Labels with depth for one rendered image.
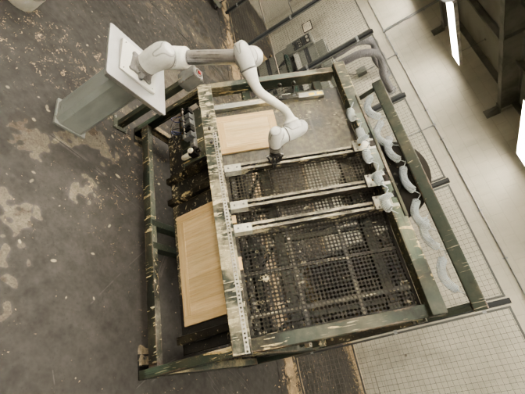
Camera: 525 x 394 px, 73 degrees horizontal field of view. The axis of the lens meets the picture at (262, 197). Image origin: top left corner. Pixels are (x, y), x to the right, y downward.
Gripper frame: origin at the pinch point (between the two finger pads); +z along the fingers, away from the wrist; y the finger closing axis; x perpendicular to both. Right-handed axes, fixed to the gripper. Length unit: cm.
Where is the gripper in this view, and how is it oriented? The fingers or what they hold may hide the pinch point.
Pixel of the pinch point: (274, 165)
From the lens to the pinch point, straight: 265.3
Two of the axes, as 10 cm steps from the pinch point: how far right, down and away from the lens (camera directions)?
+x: -1.8, -8.7, 4.6
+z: 0.0, 4.7, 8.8
